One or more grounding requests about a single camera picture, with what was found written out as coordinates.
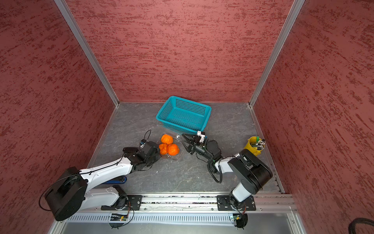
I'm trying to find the clear plastic clamshell container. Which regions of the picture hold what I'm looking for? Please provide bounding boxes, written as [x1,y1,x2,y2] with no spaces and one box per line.
[158,134,185,160]

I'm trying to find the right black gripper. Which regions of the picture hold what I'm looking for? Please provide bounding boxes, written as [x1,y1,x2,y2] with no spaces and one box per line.
[182,133,213,161]

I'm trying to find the yellow cup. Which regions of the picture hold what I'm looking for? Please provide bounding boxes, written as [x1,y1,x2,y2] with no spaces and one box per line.
[244,136,266,156]

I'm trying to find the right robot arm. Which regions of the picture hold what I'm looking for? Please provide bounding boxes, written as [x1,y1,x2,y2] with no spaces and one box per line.
[182,131,273,212]

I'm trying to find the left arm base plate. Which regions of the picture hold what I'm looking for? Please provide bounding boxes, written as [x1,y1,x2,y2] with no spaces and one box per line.
[101,195,143,211]

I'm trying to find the orange fruit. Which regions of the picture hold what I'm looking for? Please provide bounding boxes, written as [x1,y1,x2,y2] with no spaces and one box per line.
[161,134,173,145]
[159,143,168,156]
[168,144,180,156]

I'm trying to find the aluminium front rail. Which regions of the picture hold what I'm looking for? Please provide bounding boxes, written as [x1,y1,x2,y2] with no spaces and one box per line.
[62,192,297,213]

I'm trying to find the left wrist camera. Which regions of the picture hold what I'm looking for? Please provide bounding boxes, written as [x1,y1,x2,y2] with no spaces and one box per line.
[139,139,147,148]

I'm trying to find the markers in cup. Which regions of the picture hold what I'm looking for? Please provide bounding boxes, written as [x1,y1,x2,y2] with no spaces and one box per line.
[251,139,266,151]

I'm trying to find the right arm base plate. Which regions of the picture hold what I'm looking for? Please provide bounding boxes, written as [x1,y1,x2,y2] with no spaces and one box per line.
[216,195,256,211]

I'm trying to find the black cable bottom corner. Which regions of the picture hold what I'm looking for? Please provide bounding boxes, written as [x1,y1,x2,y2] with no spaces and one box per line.
[348,217,374,234]

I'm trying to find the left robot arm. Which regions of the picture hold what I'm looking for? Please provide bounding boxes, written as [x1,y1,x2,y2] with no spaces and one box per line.
[43,139,161,221]

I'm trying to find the teal plastic basket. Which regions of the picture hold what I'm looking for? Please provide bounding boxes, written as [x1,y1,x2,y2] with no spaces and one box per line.
[156,96,212,134]

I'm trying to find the white slotted cable duct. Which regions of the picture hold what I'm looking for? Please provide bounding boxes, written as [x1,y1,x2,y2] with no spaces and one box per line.
[66,213,234,225]

